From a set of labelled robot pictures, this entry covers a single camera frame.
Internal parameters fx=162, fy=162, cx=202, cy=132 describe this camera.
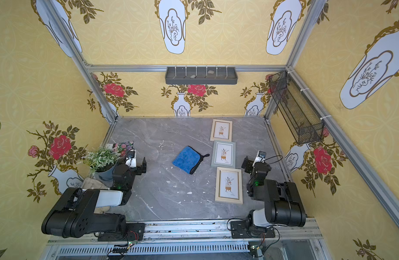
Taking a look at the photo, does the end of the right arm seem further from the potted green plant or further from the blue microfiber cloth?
the potted green plant

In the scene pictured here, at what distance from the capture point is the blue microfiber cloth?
942 millimetres

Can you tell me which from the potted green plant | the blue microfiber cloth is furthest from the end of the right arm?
the potted green plant
